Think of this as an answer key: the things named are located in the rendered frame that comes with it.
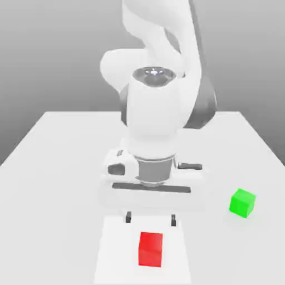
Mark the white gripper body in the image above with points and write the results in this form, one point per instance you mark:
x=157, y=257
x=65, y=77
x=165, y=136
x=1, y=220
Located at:
x=151, y=198

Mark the small red cube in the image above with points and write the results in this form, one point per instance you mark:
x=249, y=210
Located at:
x=150, y=249

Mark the small green cube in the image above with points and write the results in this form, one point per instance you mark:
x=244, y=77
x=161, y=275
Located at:
x=242, y=203

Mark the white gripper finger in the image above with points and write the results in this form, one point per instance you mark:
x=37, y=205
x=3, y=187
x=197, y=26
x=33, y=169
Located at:
x=128, y=217
x=173, y=220

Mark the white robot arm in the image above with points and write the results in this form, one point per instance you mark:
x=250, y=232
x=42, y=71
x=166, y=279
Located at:
x=153, y=106

